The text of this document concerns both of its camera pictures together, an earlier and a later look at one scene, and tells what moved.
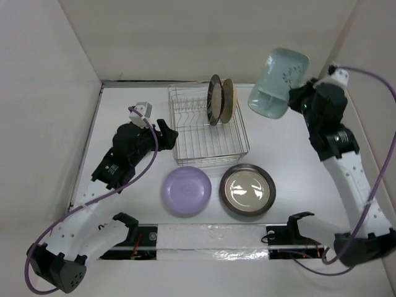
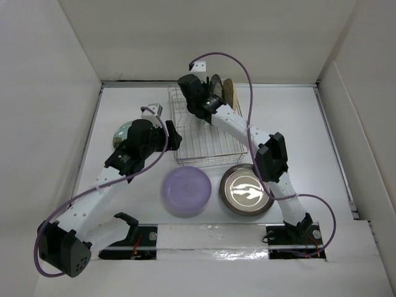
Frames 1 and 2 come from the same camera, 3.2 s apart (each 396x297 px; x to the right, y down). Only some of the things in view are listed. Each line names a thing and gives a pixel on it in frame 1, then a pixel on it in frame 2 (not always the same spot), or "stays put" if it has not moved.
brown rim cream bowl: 247,190 stays put
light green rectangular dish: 284,69 → 200,126
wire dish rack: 198,142 stays put
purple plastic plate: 185,192 stays put
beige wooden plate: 229,102 stays put
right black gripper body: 308,114 → 205,85
